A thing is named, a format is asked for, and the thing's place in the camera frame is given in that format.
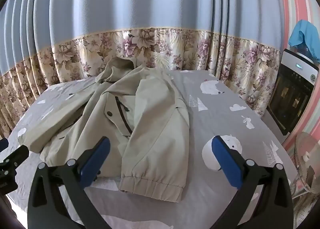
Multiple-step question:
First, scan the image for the blue cloth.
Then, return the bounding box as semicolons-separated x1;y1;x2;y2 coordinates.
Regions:
288;19;320;64

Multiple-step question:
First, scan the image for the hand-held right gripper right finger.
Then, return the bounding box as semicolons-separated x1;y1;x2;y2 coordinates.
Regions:
211;135;293;229

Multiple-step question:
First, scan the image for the beige hooded jacket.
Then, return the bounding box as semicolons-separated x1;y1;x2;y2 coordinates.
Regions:
17;56;190;203

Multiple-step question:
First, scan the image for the beige standing fan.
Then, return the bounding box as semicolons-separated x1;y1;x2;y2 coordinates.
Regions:
287;131;320;199

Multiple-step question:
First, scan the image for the grey animal print bed sheet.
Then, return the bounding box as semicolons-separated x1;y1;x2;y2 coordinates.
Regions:
6;70;300;229

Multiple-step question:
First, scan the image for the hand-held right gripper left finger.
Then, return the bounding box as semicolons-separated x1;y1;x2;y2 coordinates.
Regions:
27;136;112;229

